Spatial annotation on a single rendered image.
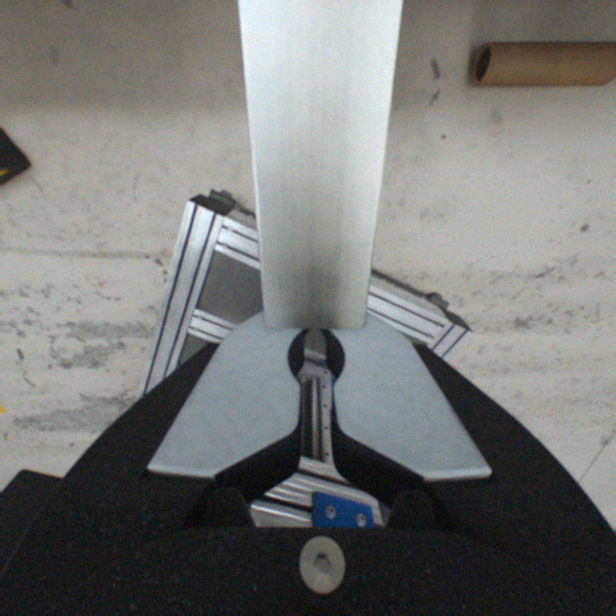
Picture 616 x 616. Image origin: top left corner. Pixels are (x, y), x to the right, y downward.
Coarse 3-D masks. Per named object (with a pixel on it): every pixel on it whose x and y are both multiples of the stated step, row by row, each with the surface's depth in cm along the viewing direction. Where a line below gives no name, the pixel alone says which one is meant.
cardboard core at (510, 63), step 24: (504, 48) 65; (528, 48) 65; (552, 48) 65; (576, 48) 65; (600, 48) 65; (480, 72) 72; (504, 72) 67; (528, 72) 67; (552, 72) 67; (576, 72) 67; (600, 72) 67
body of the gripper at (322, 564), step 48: (192, 528) 4; (240, 528) 4; (288, 528) 4; (336, 528) 4; (384, 528) 4; (432, 528) 4; (96, 576) 4; (144, 576) 4; (192, 576) 4; (240, 576) 4; (288, 576) 4; (336, 576) 4; (384, 576) 4; (432, 576) 4; (480, 576) 4; (528, 576) 4
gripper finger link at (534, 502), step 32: (448, 384) 7; (480, 416) 6; (512, 416) 6; (480, 448) 6; (512, 448) 6; (544, 448) 6; (480, 480) 5; (512, 480) 5; (544, 480) 5; (448, 512) 5; (480, 512) 5; (512, 512) 5; (544, 512) 5; (576, 512) 5; (512, 544) 4; (544, 544) 4; (576, 544) 4; (608, 544) 4; (576, 576) 4; (608, 576) 4; (608, 608) 4
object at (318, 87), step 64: (256, 0) 5; (320, 0) 5; (384, 0) 5; (256, 64) 6; (320, 64) 6; (384, 64) 6; (256, 128) 6; (320, 128) 6; (384, 128) 6; (256, 192) 7; (320, 192) 7; (320, 256) 8; (320, 320) 9
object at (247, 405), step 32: (256, 320) 10; (224, 352) 8; (256, 352) 8; (288, 352) 8; (224, 384) 7; (256, 384) 7; (288, 384) 7; (192, 416) 6; (224, 416) 6; (256, 416) 6; (288, 416) 6; (160, 448) 6; (192, 448) 6; (224, 448) 6; (256, 448) 6; (288, 448) 6; (224, 480) 5; (256, 480) 6
